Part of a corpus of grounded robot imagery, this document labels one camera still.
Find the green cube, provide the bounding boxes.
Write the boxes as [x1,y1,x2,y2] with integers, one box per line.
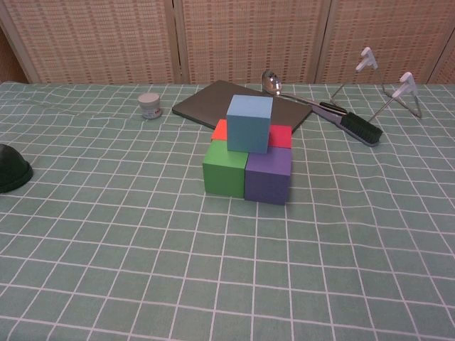
[202,140,249,199]

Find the purple cube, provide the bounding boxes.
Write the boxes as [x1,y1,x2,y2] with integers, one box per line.
[244,146,293,206]

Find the orange cube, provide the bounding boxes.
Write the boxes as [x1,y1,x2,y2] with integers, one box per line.
[210,119,228,142]

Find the light blue cube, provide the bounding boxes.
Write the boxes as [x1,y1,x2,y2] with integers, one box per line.
[226,94,274,154]

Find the red cube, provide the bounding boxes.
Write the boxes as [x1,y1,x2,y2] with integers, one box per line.
[267,124,293,149]

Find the grey closed laptop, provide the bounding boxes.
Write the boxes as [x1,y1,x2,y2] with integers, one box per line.
[171,79,314,135]

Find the metal soup ladle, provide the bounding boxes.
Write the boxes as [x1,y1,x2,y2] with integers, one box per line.
[261,70,348,114]

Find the small white jar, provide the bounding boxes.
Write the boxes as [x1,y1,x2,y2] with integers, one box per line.
[137,92,164,120]

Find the grey brush black bristles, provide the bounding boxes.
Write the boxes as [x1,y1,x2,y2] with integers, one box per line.
[312,104,384,147]

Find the bamboo folding screen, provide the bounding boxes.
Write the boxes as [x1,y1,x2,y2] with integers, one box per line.
[0,0,455,85]

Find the black dome-shaped object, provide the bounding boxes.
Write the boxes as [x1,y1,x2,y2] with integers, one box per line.
[0,144,34,194]

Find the metal wire stand white tips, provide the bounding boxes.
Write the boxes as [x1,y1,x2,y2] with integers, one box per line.
[329,47,423,124]

